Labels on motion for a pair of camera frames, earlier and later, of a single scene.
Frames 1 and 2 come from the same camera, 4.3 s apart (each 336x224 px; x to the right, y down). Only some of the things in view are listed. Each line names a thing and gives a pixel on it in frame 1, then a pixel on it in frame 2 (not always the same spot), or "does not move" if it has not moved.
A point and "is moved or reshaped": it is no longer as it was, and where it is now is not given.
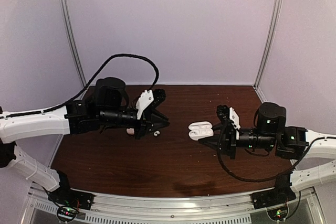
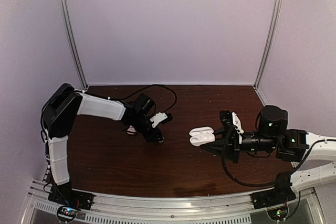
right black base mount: (282, 193) does not move
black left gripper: (148, 120) → (150, 137)
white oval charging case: (199, 130) is moved or reshaped
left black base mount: (64, 194) does not move
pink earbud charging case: (130, 131) does not move
